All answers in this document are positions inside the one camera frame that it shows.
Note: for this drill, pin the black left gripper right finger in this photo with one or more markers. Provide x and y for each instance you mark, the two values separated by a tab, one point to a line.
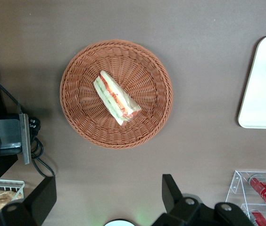
173	197

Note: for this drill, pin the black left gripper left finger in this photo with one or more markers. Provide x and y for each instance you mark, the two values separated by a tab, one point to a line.
38	202

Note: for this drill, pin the triangle sandwich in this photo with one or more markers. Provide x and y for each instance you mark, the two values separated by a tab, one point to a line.
114	96

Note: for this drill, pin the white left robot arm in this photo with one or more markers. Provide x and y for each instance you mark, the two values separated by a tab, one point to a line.
118	223

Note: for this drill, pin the round brown wicker basket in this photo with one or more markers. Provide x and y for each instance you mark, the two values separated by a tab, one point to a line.
83	113

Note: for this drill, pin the cream plastic tray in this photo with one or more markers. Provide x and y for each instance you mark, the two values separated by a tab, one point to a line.
265	89

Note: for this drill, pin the clear acrylic bottle rack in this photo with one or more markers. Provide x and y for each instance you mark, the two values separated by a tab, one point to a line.
238	186

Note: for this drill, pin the black power plug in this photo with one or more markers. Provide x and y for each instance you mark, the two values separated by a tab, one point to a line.
34	128

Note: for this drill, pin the grey metal bracket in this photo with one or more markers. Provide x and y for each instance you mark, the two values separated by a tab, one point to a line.
25	139

